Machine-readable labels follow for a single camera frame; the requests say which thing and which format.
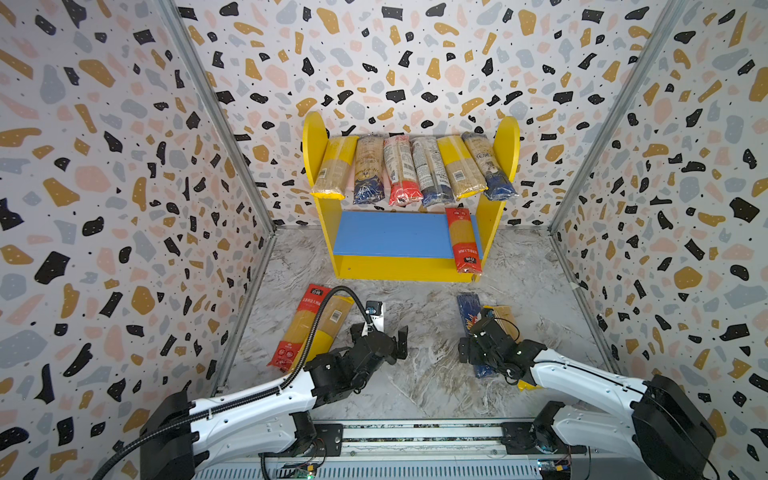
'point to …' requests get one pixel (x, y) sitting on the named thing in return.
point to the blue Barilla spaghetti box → (470, 308)
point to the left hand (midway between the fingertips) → (395, 324)
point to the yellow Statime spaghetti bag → (504, 312)
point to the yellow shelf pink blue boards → (388, 243)
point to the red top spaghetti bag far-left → (290, 353)
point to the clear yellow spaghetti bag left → (331, 320)
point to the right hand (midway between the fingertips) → (466, 343)
